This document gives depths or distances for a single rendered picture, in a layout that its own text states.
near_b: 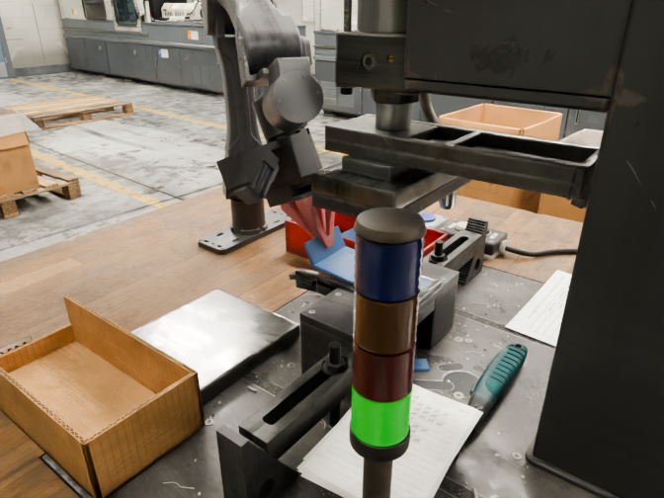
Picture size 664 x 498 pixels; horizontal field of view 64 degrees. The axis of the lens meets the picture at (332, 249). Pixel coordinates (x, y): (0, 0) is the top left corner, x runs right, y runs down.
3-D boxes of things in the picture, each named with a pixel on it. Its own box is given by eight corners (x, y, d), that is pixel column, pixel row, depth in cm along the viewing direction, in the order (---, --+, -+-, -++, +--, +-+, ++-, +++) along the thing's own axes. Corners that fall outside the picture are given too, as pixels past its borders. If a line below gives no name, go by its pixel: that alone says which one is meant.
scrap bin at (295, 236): (327, 229, 102) (327, 201, 99) (446, 266, 88) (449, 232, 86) (286, 251, 93) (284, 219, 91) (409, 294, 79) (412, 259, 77)
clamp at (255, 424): (341, 398, 59) (341, 322, 55) (366, 411, 57) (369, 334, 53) (244, 486, 48) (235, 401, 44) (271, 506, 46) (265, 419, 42)
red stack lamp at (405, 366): (373, 356, 35) (374, 313, 34) (423, 377, 33) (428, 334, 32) (339, 385, 33) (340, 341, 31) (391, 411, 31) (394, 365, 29)
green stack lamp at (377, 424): (372, 396, 37) (373, 358, 36) (419, 420, 35) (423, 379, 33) (339, 428, 34) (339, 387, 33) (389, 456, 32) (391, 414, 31)
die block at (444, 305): (389, 303, 77) (392, 258, 74) (453, 327, 72) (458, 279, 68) (300, 373, 63) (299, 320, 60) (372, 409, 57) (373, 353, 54)
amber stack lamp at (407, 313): (374, 311, 34) (376, 265, 33) (428, 331, 32) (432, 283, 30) (340, 338, 31) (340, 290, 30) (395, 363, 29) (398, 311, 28)
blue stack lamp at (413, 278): (376, 263, 32) (378, 211, 31) (433, 281, 30) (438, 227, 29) (340, 287, 30) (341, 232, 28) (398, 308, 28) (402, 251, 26)
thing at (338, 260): (335, 244, 73) (336, 224, 72) (434, 284, 65) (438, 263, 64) (302, 262, 68) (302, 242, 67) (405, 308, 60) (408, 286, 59)
